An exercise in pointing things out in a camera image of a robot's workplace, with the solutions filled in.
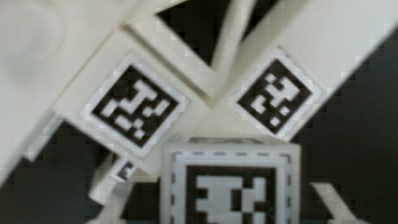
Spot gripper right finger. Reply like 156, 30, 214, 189
310, 182, 365, 224

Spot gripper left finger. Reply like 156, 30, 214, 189
85, 181, 133, 224

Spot white tagged nut cube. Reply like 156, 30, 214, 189
159, 137, 300, 224

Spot white chair back frame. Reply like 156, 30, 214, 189
0, 0, 398, 188

